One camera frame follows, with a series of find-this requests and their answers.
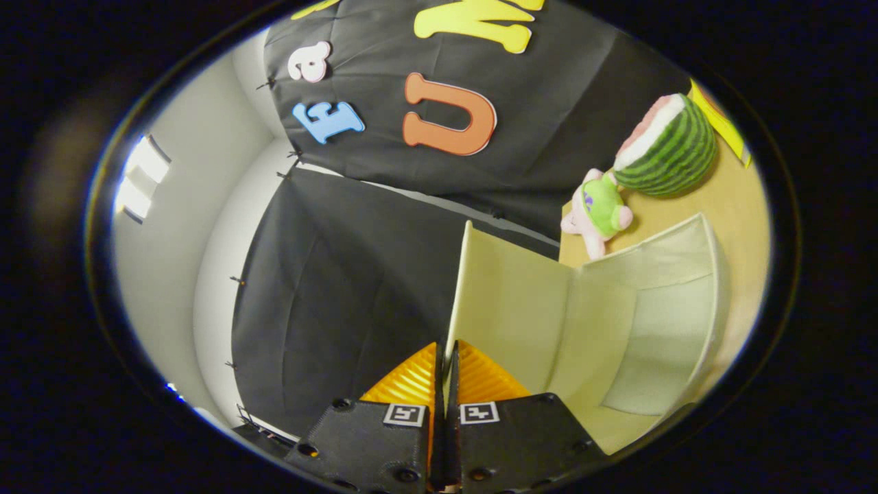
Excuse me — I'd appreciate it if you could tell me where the cream fabric storage box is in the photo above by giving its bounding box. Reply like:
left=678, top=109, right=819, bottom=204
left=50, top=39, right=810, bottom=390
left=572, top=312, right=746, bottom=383
left=444, top=213, right=731, bottom=454

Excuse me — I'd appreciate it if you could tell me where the pink and green plush toy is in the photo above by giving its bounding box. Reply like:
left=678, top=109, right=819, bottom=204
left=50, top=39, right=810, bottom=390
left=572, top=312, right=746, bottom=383
left=560, top=168, right=635, bottom=260

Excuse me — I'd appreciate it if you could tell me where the black backdrop cloth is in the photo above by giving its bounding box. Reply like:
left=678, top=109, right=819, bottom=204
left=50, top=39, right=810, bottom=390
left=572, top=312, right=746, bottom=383
left=230, top=0, right=693, bottom=440

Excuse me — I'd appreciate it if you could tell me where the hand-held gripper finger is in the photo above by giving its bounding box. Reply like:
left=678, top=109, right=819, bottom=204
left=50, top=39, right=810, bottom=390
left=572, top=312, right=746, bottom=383
left=285, top=342, right=445, bottom=494
left=444, top=340, right=608, bottom=494

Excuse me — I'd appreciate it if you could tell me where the long ceiling light panel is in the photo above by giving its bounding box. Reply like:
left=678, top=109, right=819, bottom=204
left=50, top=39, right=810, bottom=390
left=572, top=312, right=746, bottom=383
left=115, top=134, right=172, bottom=224

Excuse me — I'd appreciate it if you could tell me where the yellow book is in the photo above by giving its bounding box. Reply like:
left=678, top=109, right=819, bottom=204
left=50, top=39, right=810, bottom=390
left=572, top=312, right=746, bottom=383
left=688, top=78, right=753, bottom=169

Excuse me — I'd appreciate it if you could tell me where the watermelon slice plush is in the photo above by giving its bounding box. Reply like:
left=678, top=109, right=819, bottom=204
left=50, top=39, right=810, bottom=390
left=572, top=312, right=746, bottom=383
left=613, top=93, right=717, bottom=198

